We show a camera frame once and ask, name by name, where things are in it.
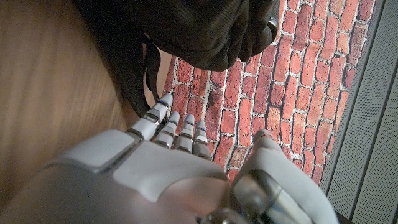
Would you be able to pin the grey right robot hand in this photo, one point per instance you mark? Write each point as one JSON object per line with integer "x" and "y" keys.
{"x": 140, "y": 174}

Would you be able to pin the black backpack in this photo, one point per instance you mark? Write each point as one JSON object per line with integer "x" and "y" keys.
{"x": 199, "y": 31}

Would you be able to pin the red brick print backdrop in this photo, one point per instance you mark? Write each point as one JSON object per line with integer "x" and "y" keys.
{"x": 295, "y": 93}

